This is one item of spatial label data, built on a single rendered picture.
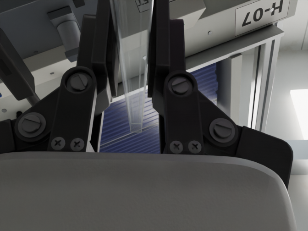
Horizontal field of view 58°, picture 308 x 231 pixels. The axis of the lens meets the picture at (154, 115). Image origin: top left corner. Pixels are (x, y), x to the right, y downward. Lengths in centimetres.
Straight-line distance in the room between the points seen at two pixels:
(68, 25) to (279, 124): 289
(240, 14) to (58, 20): 36
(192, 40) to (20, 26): 32
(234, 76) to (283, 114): 263
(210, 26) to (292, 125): 263
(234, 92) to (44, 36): 41
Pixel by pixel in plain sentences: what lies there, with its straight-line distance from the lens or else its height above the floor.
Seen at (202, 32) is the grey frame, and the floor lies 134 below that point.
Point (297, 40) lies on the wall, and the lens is 397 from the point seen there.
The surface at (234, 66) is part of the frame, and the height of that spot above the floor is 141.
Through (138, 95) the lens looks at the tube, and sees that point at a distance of 18.
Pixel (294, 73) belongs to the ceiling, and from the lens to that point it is 370.
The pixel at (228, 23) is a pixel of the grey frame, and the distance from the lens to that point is 57.
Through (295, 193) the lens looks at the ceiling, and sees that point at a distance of 271.
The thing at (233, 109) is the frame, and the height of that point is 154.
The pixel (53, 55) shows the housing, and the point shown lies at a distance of 41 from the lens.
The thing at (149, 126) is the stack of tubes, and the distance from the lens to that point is 60.
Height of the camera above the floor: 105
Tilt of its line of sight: 47 degrees up
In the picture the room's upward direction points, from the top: 164 degrees clockwise
